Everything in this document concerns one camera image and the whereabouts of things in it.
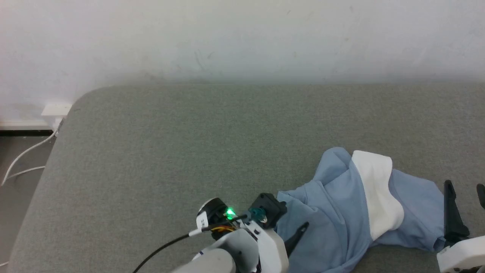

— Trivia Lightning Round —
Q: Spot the light blue and white garment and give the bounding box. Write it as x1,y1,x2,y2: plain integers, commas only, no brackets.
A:
276,147,447,273

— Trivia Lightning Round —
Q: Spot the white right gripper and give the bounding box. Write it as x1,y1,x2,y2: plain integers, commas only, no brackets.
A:
436,180,485,273

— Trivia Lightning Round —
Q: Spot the grey-green fabric sofa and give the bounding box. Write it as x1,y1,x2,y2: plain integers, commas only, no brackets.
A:
8,83,485,273

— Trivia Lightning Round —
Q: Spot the white power cable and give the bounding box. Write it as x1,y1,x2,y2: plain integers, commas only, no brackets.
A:
0,118,63,187
5,166,46,179

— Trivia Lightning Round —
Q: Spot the white wall outlet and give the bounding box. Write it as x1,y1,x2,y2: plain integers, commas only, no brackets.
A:
41,102,73,117

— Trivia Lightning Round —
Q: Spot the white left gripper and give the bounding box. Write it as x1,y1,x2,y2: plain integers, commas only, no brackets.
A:
237,219,310,273

